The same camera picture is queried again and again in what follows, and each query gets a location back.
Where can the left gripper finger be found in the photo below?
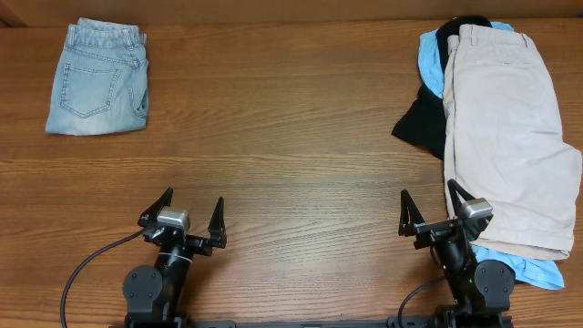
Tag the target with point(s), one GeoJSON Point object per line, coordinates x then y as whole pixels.
{"type": "Point", "coordinates": [152, 212]}
{"type": "Point", "coordinates": [217, 228]}

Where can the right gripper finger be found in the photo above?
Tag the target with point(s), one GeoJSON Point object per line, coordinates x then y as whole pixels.
{"type": "Point", "coordinates": [410, 218]}
{"type": "Point", "coordinates": [461, 200]}

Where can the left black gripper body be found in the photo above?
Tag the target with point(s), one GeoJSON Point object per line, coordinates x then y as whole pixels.
{"type": "Point", "coordinates": [183, 239]}

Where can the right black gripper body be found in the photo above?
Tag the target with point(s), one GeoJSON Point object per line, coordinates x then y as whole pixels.
{"type": "Point", "coordinates": [434, 232]}

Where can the beige khaki shorts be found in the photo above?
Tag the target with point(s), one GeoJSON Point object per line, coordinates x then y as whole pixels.
{"type": "Point", "coordinates": [504, 142]}

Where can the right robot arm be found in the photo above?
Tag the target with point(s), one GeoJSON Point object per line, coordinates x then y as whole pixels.
{"type": "Point", "coordinates": [481, 289]}

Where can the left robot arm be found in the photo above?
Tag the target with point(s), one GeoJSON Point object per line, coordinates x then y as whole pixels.
{"type": "Point", "coordinates": [153, 292]}

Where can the black garment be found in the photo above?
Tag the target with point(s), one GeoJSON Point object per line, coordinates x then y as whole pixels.
{"type": "Point", "coordinates": [423, 124]}

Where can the light blue shirt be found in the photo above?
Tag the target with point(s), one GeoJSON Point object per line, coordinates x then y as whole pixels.
{"type": "Point", "coordinates": [543, 274]}

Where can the folded light blue jeans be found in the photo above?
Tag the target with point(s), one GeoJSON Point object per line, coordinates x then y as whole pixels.
{"type": "Point", "coordinates": [101, 81]}

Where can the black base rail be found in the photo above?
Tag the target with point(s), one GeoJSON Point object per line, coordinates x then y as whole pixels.
{"type": "Point", "coordinates": [309, 324]}

